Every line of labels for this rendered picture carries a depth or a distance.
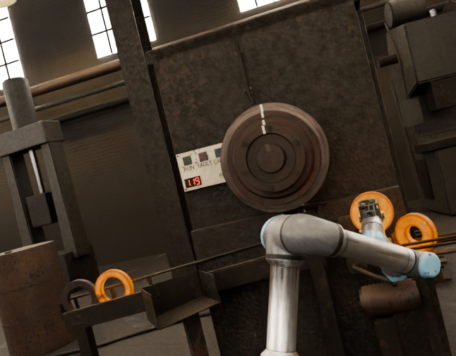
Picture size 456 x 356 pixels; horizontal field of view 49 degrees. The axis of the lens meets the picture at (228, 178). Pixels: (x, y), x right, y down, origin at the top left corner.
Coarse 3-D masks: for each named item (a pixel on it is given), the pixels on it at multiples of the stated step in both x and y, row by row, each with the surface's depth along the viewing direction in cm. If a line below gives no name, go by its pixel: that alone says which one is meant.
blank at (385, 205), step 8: (368, 192) 188; (376, 192) 188; (360, 200) 189; (376, 200) 187; (384, 200) 186; (352, 208) 190; (384, 208) 186; (392, 208) 186; (352, 216) 190; (392, 216) 186; (360, 224) 189; (384, 224) 187
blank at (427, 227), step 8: (408, 216) 190; (416, 216) 188; (424, 216) 188; (400, 224) 193; (408, 224) 191; (416, 224) 188; (424, 224) 186; (432, 224) 186; (400, 232) 194; (408, 232) 194; (424, 232) 187; (432, 232) 184; (400, 240) 195; (408, 240) 192; (432, 248) 188
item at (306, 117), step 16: (256, 112) 216; (288, 112) 213; (304, 112) 211; (320, 128) 210; (224, 144) 220; (320, 144) 210; (224, 160) 220; (224, 176) 221; (320, 176) 211; (240, 192) 220; (256, 208) 218; (272, 208) 217; (288, 208) 215
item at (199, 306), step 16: (192, 272) 217; (144, 288) 209; (160, 288) 212; (176, 288) 214; (192, 288) 216; (208, 288) 210; (144, 304) 208; (160, 304) 211; (176, 304) 214; (192, 304) 209; (208, 304) 201; (160, 320) 202; (176, 320) 194; (192, 320) 202; (192, 336) 202; (192, 352) 203
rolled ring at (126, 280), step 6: (108, 270) 241; (114, 270) 239; (120, 270) 241; (102, 276) 240; (108, 276) 239; (114, 276) 238; (120, 276) 238; (126, 276) 238; (96, 282) 240; (102, 282) 240; (126, 282) 237; (132, 282) 240; (96, 288) 241; (102, 288) 242; (126, 288) 238; (132, 288) 238; (96, 294) 241; (102, 294) 241; (126, 294) 238; (102, 300) 240
